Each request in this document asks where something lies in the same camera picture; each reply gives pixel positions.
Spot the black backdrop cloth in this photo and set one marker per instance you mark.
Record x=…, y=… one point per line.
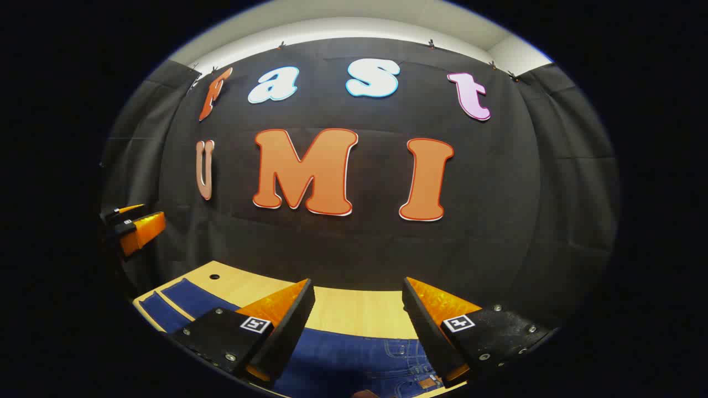
x=359, y=243

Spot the blue jeans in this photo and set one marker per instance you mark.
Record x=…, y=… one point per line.
x=343, y=359

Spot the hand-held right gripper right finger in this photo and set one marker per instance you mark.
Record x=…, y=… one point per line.
x=428, y=331

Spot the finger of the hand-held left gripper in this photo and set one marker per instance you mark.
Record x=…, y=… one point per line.
x=141, y=232
x=119, y=213

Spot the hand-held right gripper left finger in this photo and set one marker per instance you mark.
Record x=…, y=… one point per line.
x=287, y=331

